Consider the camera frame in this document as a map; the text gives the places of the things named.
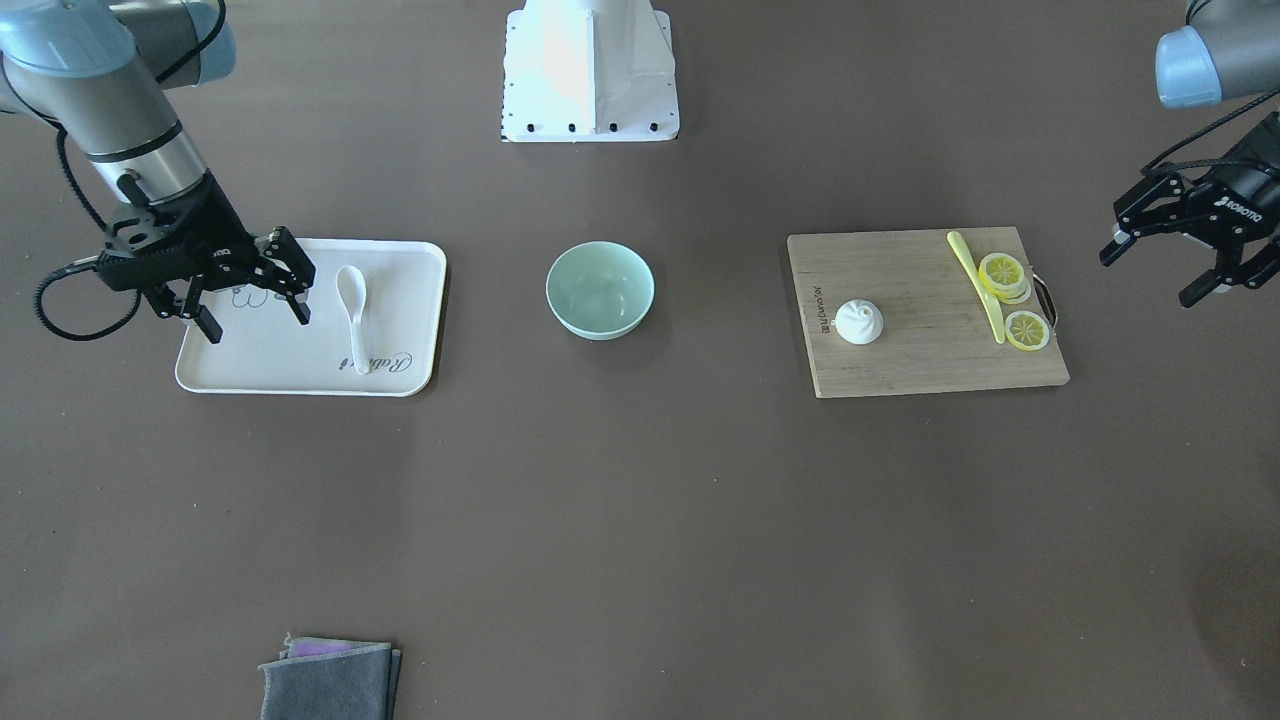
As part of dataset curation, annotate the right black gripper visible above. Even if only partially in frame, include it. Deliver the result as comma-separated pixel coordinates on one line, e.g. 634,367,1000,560
97,172,316,345

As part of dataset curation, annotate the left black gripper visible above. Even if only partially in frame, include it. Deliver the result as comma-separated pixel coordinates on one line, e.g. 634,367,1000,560
1100,115,1279,307

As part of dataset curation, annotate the white ceramic spoon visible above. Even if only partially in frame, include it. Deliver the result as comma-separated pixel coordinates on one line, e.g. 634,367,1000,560
335,264,371,375

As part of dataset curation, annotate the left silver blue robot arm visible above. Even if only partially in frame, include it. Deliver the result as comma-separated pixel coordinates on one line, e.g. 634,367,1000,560
1100,1,1279,307

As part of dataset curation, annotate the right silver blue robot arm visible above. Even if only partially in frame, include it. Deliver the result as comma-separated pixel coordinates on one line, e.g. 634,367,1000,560
1,1,316,343

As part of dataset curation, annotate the mint green bowl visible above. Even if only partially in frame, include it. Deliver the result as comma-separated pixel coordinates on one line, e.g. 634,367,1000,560
545,241,657,341

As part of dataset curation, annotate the cream rectangular tray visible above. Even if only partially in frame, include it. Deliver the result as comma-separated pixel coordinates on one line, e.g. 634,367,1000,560
175,238,448,397

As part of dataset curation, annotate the yellow plastic knife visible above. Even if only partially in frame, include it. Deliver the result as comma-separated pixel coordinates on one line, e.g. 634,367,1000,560
946,231,1007,345

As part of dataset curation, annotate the wooden cutting board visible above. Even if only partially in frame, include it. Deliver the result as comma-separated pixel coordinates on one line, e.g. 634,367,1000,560
787,229,1070,398

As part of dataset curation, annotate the grey folded cloth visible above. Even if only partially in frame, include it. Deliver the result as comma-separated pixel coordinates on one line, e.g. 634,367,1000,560
259,634,402,719

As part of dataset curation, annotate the lemon slice near handle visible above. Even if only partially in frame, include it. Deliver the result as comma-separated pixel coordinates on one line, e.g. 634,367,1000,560
1004,310,1053,352

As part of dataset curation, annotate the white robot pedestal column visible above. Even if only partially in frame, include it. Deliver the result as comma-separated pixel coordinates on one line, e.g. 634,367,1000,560
500,1,681,143

